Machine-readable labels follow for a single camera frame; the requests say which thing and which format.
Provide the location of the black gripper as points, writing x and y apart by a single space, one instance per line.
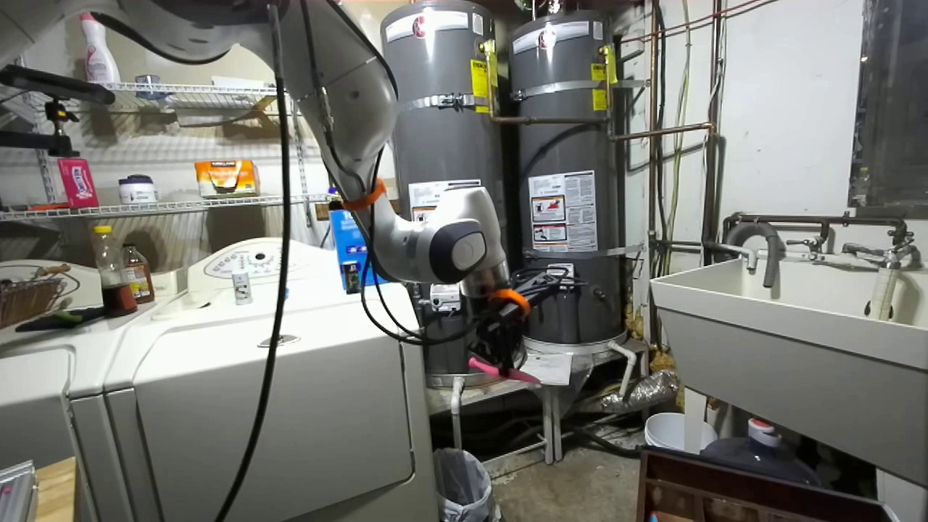
503 327

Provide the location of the pink plastic utensil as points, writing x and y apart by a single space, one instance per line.
483 367

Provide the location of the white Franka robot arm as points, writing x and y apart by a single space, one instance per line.
454 251

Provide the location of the white washing machine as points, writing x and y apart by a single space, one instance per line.
321 417

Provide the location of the wooden utensil organizer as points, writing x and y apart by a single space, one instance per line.
744 493

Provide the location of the white dryer machine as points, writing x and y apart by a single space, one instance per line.
34 386

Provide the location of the white water heater stand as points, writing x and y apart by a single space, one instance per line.
556 367

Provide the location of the white gas control valve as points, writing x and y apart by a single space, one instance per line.
444 301

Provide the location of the trash bin with bag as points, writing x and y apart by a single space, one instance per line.
464 482

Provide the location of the small dark can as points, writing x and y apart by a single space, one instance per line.
350 280

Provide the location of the white plastic bucket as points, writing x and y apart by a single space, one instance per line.
677 434

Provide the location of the blue cardboard box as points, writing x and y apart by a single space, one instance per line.
344 241

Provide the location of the gray water heater tank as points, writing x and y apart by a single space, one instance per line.
444 135
566 135

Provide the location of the metal sink faucet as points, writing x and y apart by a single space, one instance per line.
763 234

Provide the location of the white utility sink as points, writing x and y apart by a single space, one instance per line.
792 386

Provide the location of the orange package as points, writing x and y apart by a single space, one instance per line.
228 177

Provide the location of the small brown bottle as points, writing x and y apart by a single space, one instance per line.
144 280

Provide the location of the yellow capped dark bottle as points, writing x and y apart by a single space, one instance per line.
115 280

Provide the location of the white jar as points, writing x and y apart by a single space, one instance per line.
138 189

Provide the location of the pink card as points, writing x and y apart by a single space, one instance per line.
76 180

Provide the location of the dark framed window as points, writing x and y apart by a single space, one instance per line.
889 105

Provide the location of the wooden table board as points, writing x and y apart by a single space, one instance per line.
57 491

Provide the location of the white plastic bottle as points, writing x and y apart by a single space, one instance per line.
96 54

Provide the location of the silver foil duct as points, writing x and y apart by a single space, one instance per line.
648 392

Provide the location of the metal wall pipes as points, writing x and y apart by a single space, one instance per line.
715 174

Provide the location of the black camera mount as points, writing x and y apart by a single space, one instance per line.
47 83

